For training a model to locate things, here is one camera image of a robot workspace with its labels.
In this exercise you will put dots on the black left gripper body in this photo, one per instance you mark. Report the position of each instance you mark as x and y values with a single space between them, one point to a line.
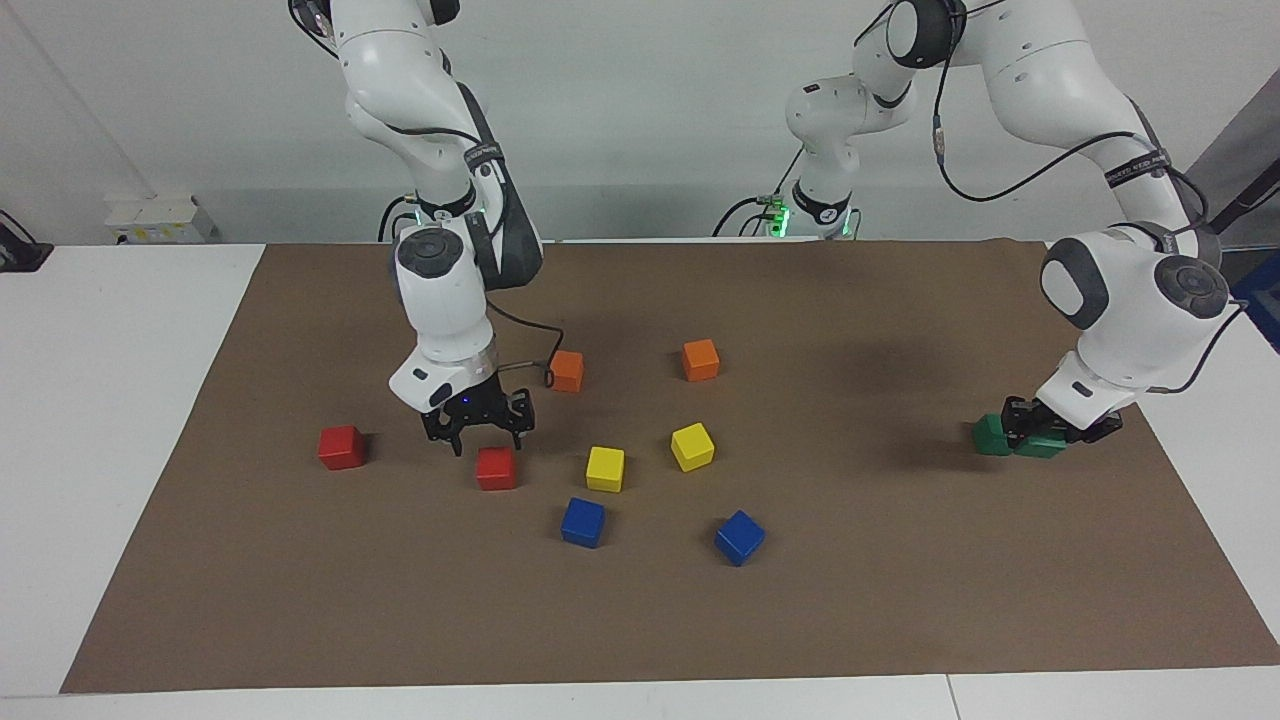
1055 418

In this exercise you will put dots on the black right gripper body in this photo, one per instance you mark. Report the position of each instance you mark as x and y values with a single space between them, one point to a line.
475 402

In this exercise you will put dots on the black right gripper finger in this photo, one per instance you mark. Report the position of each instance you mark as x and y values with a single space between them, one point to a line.
520 415
445 428

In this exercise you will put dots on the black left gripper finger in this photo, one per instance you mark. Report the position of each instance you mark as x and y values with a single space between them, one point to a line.
1100 430
1018 420

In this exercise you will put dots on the green wooden block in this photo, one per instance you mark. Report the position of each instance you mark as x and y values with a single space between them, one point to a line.
1040 447
990 437

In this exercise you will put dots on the red wooden block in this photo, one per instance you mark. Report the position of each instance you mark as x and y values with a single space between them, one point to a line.
496 468
341 448

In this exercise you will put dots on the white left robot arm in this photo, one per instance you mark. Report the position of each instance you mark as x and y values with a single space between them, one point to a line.
1130 290

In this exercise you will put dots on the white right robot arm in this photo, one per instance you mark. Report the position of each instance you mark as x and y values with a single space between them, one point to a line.
440 290

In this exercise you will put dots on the orange wooden block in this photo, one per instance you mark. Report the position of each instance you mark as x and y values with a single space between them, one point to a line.
700 361
567 372

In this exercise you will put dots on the yellow wooden block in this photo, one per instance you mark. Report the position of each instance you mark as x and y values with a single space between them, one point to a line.
692 447
605 470

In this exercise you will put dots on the blue wooden block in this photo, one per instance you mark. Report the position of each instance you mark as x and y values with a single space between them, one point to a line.
582 523
739 538

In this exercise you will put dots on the blue crate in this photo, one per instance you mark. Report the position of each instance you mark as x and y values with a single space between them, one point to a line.
1265 310

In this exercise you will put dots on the brown table mat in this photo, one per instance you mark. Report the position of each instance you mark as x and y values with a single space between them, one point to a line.
640 620

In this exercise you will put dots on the black stand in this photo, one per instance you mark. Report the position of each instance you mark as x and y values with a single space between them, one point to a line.
1250 195

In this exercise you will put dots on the white box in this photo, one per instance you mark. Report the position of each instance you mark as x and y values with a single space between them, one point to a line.
155 220

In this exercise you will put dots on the black clamp mount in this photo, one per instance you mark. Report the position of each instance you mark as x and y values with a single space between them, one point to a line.
20 255

